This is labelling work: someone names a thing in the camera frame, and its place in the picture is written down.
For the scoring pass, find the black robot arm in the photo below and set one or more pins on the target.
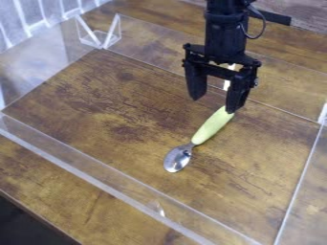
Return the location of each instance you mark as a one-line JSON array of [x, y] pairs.
[[231, 6]]

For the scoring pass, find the clear acrylic triangle bracket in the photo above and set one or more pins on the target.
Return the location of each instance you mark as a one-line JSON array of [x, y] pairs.
[[98, 39]]

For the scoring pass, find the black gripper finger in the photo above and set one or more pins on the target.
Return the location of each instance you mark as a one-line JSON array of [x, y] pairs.
[[237, 91], [196, 81]]

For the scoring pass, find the clear acrylic enclosure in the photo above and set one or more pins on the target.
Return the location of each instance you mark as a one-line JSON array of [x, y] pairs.
[[93, 115]]

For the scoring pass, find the green handled metal spoon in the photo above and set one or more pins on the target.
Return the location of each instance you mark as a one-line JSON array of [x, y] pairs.
[[177, 157]]

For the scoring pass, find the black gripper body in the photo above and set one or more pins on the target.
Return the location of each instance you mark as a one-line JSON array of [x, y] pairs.
[[221, 56]]

